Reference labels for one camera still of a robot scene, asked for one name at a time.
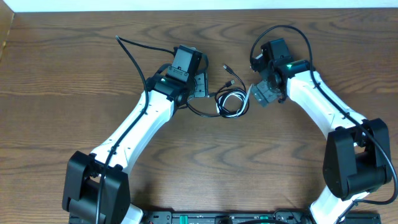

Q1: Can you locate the black USB cable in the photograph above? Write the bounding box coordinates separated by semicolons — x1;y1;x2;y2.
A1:
186;64;251;119

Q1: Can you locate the white USB cable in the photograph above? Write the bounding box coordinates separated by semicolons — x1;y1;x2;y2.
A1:
215;84;253;118

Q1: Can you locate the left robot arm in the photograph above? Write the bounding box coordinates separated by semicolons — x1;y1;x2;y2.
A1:
62;45;208;223

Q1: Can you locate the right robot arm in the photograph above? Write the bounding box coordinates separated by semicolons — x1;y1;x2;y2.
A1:
252;39;393;223

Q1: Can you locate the wooden side panel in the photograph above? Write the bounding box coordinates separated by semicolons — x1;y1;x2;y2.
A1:
0;0;15;59

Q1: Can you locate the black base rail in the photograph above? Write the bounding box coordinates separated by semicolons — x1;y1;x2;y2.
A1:
68;210;382;224

